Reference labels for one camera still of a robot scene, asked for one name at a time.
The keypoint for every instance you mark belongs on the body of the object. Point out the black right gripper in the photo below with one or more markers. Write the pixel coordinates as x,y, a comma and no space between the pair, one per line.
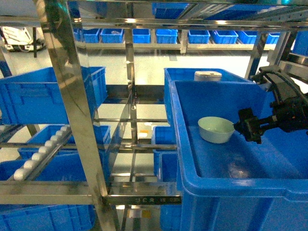
251,127

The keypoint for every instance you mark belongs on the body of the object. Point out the pale green bowl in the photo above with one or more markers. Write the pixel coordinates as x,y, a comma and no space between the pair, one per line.
215,129

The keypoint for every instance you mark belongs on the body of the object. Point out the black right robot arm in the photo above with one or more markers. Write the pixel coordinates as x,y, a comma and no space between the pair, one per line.
289,110

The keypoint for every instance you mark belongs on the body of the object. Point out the large blue tote bin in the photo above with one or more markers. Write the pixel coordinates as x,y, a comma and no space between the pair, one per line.
237,185

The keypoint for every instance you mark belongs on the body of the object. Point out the grey white container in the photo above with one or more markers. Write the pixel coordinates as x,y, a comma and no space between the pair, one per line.
207,76

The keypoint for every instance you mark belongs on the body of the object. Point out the blue crate left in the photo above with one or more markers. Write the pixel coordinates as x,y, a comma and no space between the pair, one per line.
39,97

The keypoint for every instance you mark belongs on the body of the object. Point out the white roller track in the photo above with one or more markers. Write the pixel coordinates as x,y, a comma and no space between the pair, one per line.
53,138

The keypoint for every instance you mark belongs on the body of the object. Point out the steel rack upright post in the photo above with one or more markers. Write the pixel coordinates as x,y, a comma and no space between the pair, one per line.
57,23

